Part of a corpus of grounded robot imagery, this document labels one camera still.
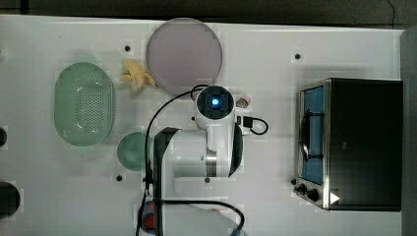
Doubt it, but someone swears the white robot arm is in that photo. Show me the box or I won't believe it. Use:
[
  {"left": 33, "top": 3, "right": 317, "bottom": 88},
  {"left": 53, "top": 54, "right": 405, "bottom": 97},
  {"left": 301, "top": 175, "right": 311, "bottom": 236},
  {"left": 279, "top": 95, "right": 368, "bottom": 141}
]
[{"left": 152, "top": 86, "right": 246, "bottom": 236}]

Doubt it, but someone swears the black toaster oven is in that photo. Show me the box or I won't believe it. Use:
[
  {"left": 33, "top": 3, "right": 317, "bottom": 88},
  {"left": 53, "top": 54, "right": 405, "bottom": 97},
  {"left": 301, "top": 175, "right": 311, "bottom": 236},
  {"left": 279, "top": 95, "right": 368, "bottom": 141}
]
[{"left": 291, "top": 78, "right": 403, "bottom": 211}]

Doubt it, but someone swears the purple round plate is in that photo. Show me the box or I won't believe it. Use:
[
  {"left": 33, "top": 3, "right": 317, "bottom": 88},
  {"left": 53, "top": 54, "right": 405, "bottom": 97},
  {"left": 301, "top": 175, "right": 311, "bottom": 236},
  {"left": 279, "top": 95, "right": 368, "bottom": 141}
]
[{"left": 146, "top": 18, "right": 223, "bottom": 95}]

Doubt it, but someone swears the green mug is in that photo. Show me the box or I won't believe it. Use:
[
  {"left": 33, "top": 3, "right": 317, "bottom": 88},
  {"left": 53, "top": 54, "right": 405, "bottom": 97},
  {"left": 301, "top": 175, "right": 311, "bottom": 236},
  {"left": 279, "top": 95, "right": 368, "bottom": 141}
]
[{"left": 117, "top": 132, "right": 147, "bottom": 171}]

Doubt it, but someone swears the yellow plush banana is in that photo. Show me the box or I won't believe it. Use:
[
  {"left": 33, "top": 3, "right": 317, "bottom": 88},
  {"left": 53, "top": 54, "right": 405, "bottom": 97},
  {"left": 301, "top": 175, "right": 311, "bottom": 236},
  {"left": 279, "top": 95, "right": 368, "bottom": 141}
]
[{"left": 120, "top": 60, "right": 157, "bottom": 92}]

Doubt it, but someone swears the blue bowl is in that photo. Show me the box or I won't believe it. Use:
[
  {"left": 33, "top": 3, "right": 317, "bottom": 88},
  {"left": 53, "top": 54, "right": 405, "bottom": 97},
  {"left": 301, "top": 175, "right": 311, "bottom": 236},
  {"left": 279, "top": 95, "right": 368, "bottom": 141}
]
[{"left": 136, "top": 201, "right": 156, "bottom": 236}]

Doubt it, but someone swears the green oval colander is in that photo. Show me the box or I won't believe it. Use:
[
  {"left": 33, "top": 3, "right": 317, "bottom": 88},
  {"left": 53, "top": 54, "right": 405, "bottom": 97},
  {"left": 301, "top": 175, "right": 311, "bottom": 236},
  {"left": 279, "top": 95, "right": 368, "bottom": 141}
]
[{"left": 54, "top": 55, "right": 115, "bottom": 147}]

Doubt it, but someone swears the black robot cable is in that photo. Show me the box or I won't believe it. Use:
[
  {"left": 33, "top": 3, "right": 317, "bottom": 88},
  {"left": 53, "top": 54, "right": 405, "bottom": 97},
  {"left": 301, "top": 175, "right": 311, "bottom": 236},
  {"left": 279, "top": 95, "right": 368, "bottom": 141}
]
[{"left": 135, "top": 84, "right": 269, "bottom": 236}]

